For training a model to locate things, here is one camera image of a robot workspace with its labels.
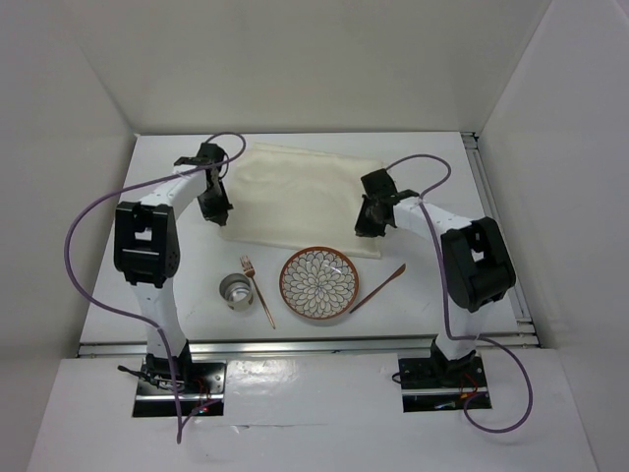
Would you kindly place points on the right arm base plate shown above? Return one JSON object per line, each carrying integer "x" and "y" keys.
{"x": 427, "y": 386}

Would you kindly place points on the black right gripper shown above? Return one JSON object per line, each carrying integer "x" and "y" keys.
{"x": 364, "y": 227}

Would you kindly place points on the copper fork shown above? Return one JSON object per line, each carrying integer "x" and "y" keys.
{"x": 250, "y": 273}

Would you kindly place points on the aluminium front rail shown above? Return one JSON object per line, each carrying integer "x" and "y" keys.
{"x": 274, "y": 347}

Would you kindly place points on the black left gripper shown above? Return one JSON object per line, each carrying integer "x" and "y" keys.
{"x": 216, "y": 214}

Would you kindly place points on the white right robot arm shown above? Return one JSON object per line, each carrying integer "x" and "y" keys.
{"x": 475, "y": 268}

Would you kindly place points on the floral patterned plate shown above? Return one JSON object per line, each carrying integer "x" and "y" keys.
{"x": 319, "y": 284}

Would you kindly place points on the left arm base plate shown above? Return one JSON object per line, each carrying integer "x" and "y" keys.
{"x": 201, "y": 394}

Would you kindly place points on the small metal cup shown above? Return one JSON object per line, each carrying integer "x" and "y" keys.
{"x": 236, "y": 291}

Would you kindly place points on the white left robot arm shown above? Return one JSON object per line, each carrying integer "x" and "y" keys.
{"x": 147, "y": 251}

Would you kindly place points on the aluminium rail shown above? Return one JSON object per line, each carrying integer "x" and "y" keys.
{"x": 274, "y": 347}
{"x": 527, "y": 332}

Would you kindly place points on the aluminium right side rail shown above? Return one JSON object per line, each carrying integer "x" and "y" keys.
{"x": 527, "y": 332}

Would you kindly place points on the cream cloth napkin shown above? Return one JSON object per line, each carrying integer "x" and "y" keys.
{"x": 293, "y": 198}

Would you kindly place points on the copper knife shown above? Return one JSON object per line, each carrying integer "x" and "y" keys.
{"x": 363, "y": 299}

